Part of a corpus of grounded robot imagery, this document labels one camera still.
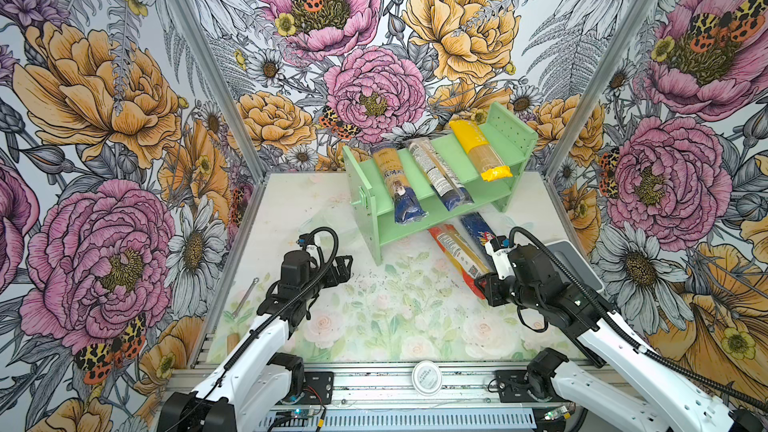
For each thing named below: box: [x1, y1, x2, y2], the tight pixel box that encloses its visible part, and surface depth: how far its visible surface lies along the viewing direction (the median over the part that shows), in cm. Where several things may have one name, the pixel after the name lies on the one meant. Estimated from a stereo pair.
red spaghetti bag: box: [428, 224, 490, 300], surface depth 81 cm
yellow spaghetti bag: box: [449, 120, 513, 182], surface depth 86 cm
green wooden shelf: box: [343, 103, 539, 265], surface depth 88 cm
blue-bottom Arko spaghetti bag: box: [370, 144, 429, 225], surface depth 78 cm
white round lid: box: [411, 360, 442, 397], surface depth 71 cm
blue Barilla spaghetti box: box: [461, 212, 496, 260], surface depth 104 cm
